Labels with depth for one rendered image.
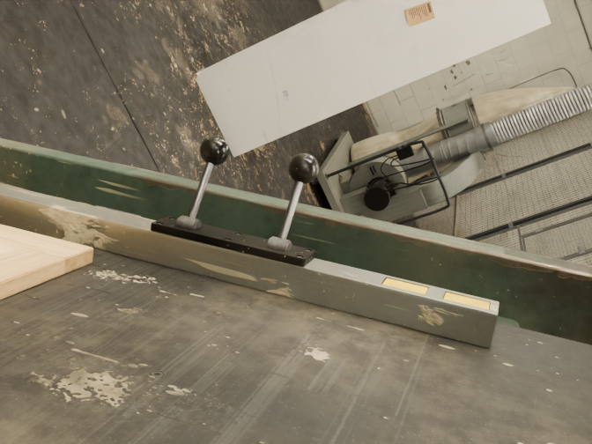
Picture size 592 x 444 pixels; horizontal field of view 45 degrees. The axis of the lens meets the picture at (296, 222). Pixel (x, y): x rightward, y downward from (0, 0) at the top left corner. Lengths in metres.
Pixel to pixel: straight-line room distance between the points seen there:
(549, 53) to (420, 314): 8.09
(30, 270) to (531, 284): 0.65
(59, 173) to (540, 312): 0.78
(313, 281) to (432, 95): 8.09
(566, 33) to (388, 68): 4.67
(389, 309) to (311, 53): 3.69
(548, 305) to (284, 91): 3.60
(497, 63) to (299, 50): 4.66
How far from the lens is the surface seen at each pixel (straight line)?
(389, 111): 8.96
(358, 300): 0.83
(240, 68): 4.57
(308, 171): 0.88
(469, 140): 6.22
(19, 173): 1.30
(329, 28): 4.41
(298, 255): 0.84
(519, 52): 8.82
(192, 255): 0.88
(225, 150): 0.92
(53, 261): 0.83
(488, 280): 1.05
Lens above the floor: 1.81
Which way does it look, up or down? 20 degrees down
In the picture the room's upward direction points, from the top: 70 degrees clockwise
